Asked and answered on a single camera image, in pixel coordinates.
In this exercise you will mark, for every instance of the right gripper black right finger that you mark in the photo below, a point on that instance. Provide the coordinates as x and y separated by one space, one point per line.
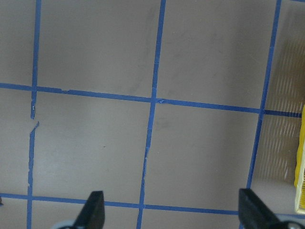
253 212

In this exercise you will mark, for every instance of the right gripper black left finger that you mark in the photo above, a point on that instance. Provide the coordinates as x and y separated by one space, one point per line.
92 215

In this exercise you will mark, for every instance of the yellow plastic basket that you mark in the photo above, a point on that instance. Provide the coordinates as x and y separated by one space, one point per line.
299 181

